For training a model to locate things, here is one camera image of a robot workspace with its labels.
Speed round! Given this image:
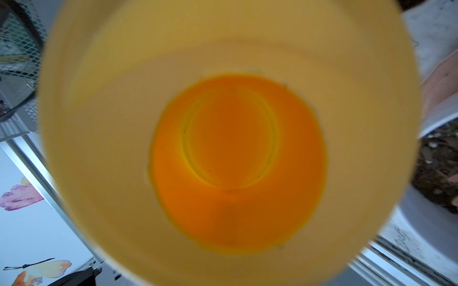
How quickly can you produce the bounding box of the white faceted plant pot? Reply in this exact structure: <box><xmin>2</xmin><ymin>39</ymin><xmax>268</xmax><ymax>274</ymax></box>
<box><xmin>399</xmin><ymin>1</ymin><xmax>458</xmax><ymax>262</ymax></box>

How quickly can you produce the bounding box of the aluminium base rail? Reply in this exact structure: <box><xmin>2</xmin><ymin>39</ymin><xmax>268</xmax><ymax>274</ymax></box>
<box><xmin>349</xmin><ymin>237</ymin><xmax>456</xmax><ymax>286</ymax></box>

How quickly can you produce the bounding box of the yellow watering can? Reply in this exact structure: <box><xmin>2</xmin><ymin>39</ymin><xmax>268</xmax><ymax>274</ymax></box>
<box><xmin>38</xmin><ymin>1</ymin><xmax>422</xmax><ymax>286</ymax></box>

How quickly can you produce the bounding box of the white mesh wall basket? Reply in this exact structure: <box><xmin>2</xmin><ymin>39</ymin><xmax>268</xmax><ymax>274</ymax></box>
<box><xmin>1</xmin><ymin>1</ymin><xmax>47</xmax><ymax>141</ymax></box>

